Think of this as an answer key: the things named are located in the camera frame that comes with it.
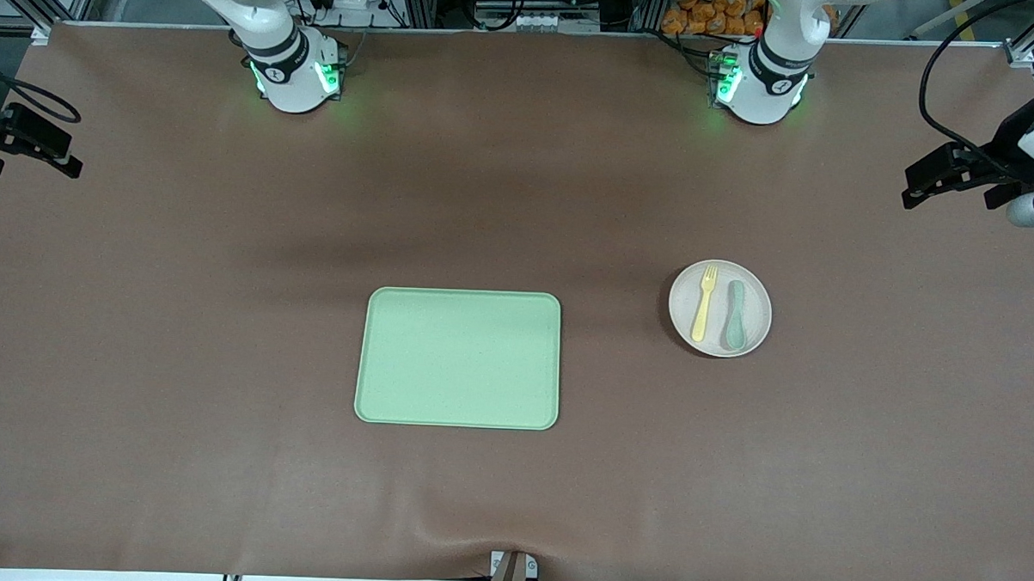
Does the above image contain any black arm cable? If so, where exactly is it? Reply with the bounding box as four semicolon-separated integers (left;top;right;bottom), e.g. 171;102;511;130
0;49;86;125
915;0;1014;167

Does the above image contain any round white plate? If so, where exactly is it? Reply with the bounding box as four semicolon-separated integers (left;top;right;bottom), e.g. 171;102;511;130
667;258;774;360

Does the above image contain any yellow plastic fork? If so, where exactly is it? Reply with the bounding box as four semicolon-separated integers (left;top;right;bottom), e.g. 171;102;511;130
689;264;719;344

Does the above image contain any pale green plastic spoon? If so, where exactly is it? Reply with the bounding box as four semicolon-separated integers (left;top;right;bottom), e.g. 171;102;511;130
723;279;749;352

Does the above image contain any white terminal strip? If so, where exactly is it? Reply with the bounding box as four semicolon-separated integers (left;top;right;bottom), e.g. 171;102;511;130
483;9;572;33

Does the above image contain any light green rectangular tray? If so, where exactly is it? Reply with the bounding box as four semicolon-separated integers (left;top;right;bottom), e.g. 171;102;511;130
353;286;563;432

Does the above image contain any silver table edge bracket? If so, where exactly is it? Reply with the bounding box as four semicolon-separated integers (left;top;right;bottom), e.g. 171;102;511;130
490;549;540;581

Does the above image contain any brown table cover mat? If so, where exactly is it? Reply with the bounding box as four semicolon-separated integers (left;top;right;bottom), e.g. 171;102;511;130
0;10;1034;581

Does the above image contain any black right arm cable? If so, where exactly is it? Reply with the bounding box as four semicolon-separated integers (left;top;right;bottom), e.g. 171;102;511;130
0;49;86;125

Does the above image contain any orange food item pile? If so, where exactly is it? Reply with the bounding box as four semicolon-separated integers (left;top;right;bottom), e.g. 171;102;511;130
661;0;767;40

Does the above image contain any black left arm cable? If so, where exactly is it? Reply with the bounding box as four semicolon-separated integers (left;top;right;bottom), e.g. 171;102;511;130
915;0;1014;167

